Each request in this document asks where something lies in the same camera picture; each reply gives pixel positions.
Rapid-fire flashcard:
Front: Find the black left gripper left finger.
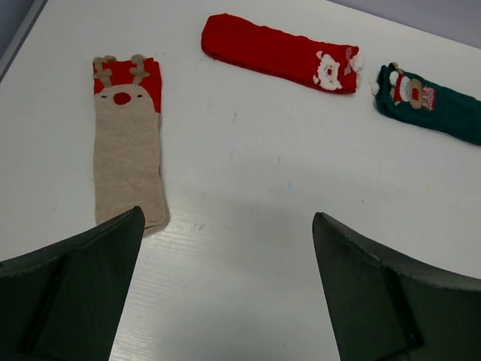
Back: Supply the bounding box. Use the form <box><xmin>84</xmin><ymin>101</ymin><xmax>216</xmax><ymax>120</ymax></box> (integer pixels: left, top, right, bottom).
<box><xmin>1</xmin><ymin>206</ymin><xmax>145</xmax><ymax>360</ymax></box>

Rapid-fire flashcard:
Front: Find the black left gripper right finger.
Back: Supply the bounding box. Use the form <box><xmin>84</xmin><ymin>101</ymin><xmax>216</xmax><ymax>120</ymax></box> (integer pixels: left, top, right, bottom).
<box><xmin>312</xmin><ymin>213</ymin><xmax>480</xmax><ymax>360</ymax></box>

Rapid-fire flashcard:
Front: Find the dark green reindeer sock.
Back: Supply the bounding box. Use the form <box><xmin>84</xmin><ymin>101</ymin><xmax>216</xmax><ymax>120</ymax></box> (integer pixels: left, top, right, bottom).
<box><xmin>371</xmin><ymin>62</ymin><xmax>480</xmax><ymax>146</ymax></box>

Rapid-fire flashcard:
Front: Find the beige reindeer sock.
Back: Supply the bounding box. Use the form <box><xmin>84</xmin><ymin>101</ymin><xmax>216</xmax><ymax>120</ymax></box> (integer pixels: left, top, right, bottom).
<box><xmin>92</xmin><ymin>54</ymin><xmax>170</xmax><ymax>234</ymax></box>

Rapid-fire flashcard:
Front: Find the red santa sock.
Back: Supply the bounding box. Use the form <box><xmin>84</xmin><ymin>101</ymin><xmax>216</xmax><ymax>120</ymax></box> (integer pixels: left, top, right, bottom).
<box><xmin>201</xmin><ymin>14</ymin><xmax>364</xmax><ymax>95</ymax></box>

